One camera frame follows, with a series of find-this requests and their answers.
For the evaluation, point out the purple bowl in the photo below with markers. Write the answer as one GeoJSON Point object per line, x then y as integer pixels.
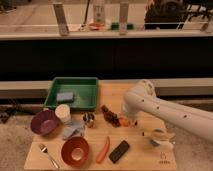
{"type": "Point", "coordinates": [44, 122]}

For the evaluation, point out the blue sponge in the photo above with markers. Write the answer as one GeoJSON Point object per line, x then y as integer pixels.
{"type": "Point", "coordinates": [65, 97]}

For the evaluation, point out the black rectangular block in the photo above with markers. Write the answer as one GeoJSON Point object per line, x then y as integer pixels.
{"type": "Point", "coordinates": [119, 151]}

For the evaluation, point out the green plastic tray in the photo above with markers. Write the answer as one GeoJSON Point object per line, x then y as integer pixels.
{"type": "Point", "coordinates": [80, 93]}

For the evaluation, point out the blue grey cloth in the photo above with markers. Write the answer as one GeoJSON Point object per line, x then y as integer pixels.
{"type": "Point", "coordinates": [74, 129]}

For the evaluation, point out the dark grape bunch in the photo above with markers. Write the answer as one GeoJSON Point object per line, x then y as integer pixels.
{"type": "Point", "coordinates": [110, 116]}

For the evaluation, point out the small metal can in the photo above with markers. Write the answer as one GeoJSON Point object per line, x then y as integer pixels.
{"type": "Point", "coordinates": [89, 119]}

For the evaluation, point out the red bowl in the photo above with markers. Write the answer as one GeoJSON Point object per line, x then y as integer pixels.
{"type": "Point", "coordinates": [75, 151]}

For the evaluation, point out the white cup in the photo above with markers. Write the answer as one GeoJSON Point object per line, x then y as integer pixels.
{"type": "Point", "coordinates": [62, 111]}

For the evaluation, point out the red yellow apple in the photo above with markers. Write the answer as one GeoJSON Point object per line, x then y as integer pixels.
{"type": "Point", "coordinates": [124, 122]}

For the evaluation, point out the metal fork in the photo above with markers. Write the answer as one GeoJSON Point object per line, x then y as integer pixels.
{"type": "Point", "coordinates": [44, 149]}

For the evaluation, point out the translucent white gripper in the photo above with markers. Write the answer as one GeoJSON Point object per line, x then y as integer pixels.
{"type": "Point", "coordinates": [133, 121]}

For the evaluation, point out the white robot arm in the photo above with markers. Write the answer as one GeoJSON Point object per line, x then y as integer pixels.
{"type": "Point", "coordinates": [142, 97]}

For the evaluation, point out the wooden board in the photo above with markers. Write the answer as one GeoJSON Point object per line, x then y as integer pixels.
{"type": "Point", "coordinates": [141, 156]}

